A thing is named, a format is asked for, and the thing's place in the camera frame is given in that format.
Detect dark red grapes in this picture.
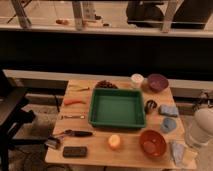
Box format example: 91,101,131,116
95,80,118,89

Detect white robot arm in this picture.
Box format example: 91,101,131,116
182,108,213,167

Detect blue grey towel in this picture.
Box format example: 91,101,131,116
170,141,185,166

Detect white lidded container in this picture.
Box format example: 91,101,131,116
130,74,144,89

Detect small metal cube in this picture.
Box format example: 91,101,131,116
45,137,61,149

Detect blue plastic cup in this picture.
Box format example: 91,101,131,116
161,117,177,133

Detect orange carrot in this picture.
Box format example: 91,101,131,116
63,99,86,105

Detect purple bowl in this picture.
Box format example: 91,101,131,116
147,74,169,93

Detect black rectangular block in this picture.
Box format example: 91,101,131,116
63,146,87,158

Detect red bowl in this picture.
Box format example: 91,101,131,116
139,130,167,158

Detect yellow apple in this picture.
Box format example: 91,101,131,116
108,134,121,150

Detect blue sponge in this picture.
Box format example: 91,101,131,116
159,105,179,117

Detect green plastic tray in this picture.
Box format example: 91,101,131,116
88,88,146,129

